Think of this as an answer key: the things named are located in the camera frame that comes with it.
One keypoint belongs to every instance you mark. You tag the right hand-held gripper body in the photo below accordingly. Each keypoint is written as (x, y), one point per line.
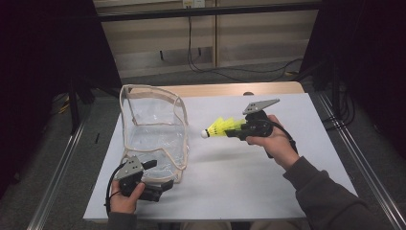
(258, 126)

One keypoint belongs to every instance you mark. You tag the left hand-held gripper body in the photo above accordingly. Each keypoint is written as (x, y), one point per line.
(130, 167)

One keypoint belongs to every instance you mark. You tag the clear plastic bag beige trim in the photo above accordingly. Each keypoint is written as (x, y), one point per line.
(153, 143)

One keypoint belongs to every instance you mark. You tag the person's right hand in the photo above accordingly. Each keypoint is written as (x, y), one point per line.
(281, 147)

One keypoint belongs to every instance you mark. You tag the person's left hand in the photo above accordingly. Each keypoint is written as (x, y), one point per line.
(124, 204)

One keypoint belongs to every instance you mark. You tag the dark table grommet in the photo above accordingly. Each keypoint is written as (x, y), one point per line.
(248, 94)

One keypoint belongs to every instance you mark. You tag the person's left leg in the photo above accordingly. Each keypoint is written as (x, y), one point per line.
(204, 226)

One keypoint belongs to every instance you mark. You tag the person's leg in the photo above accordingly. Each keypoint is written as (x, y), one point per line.
(204, 226)
(274, 226)

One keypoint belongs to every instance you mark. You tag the black metal stand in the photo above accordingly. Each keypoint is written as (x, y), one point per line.
(74, 108)

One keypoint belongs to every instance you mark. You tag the beige cabinet front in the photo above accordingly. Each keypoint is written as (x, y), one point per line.
(255, 38)

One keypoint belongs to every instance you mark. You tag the person's right leg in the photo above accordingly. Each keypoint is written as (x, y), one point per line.
(274, 226)

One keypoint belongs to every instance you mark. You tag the beige counter with black edge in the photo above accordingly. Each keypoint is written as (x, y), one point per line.
(207, 12)

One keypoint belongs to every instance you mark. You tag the dark curtain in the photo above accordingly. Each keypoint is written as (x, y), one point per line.
(38, 64)
(376, 48)

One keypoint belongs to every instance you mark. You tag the aluminium floor rail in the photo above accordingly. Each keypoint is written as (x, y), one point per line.
(57, 179)
(362, 159)

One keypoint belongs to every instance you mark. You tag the small black bracket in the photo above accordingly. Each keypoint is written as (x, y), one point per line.
(199, 51)
(162, 55)

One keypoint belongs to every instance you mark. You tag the white wall socket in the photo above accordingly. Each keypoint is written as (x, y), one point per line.
(194, 3)

